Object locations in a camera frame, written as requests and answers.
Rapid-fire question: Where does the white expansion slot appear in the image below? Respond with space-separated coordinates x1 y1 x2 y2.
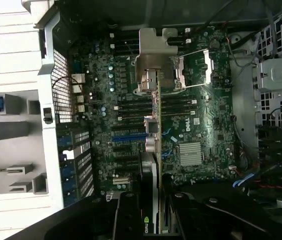
112 177 129 186

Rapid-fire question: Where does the black expansion slot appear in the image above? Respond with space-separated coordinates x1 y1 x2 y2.
113 159 141 167

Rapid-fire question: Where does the green motherboard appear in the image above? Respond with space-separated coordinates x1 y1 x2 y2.
68 24 239 198

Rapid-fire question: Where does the silver chipset heat sink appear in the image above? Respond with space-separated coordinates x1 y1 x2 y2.
179 142 204 167

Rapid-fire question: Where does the metal disk bay cage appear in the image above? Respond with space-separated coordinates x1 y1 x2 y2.
252 9 282 126

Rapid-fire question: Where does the grey parts rack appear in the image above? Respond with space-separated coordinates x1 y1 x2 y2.
0 92 50 196

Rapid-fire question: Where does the blue expansion slot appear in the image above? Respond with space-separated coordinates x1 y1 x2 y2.
112 135 148 144

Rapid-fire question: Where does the black installed RAM stick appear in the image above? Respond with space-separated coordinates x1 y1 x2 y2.
117 114 196 122

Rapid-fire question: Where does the open black PC case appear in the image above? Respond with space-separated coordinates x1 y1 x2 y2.
32 0 282 240

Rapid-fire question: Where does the CPU socket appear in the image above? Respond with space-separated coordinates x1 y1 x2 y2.
173 48 216 90

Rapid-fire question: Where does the blue SATA wire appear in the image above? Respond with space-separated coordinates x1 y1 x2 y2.
232 171 259 188

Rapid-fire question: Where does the metal socket cover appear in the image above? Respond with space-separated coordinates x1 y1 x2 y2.
202 48 216 85

